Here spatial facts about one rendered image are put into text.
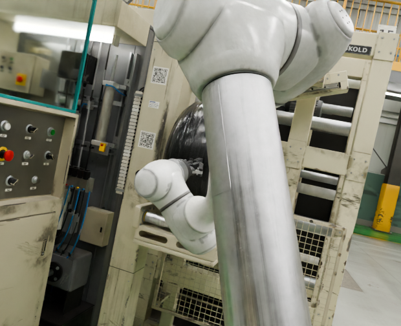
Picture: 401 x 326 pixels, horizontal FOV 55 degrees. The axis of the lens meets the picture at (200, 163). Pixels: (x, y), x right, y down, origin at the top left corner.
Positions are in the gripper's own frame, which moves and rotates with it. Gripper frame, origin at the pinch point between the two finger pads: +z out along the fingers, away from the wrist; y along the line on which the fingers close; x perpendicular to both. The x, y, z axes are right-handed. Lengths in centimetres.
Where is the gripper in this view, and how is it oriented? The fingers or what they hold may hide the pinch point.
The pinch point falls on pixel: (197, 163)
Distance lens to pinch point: 138.6
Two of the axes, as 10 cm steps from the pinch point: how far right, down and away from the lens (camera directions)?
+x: -1.6, 9.7, 1.9
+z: 3.2, -1.3, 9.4
